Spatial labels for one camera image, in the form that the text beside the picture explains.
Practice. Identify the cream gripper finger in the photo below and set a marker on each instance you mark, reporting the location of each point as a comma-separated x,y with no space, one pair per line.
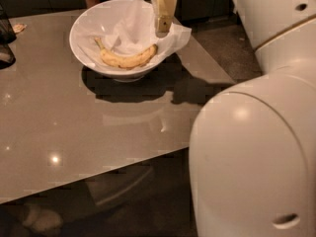
165,11

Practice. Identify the yellow banana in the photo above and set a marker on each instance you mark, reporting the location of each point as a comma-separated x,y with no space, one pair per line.
126,62

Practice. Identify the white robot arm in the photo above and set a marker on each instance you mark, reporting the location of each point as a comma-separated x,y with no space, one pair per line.
252,152

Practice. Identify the white paper napkin in bowl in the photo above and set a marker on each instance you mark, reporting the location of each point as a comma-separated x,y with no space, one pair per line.
126,27

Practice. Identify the white ceramic bowl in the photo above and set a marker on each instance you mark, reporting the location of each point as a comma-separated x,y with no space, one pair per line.
125,27

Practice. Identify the small crumpled scrap on table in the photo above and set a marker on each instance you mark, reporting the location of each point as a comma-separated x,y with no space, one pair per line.
18,28

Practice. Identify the dark object at table edge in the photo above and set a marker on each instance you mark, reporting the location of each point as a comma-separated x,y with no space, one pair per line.
7,35

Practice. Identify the pale slippers under table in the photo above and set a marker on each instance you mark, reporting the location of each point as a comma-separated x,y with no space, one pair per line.
38,219

